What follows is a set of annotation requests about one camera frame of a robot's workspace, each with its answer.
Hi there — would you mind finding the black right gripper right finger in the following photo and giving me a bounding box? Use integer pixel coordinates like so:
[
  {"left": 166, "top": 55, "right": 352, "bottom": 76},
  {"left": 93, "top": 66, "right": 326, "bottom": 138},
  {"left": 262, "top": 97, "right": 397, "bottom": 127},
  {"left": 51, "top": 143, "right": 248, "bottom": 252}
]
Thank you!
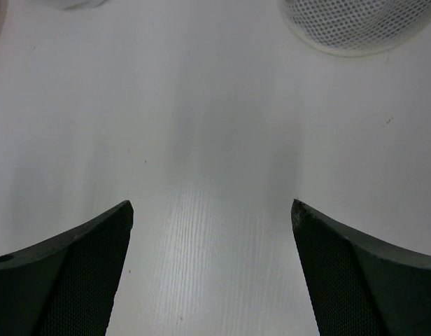
[{"left": 291, "top": 199, "right": 431, "bottom": 335}]

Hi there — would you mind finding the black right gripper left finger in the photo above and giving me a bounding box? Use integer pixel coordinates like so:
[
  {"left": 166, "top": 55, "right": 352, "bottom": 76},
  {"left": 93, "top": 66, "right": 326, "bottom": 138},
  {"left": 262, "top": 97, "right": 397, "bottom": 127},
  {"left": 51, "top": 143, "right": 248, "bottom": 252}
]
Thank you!
[{"left": 0, "top": 200, "right": 134, "bottom": 335}]

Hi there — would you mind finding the beige-trim mesh laundry bag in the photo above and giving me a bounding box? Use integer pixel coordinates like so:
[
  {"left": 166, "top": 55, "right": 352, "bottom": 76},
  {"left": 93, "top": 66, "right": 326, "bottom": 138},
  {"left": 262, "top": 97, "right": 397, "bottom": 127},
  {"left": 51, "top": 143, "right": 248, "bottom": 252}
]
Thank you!
[{"left": 279, "top": 0, "right": 431, "bottom": 57}]

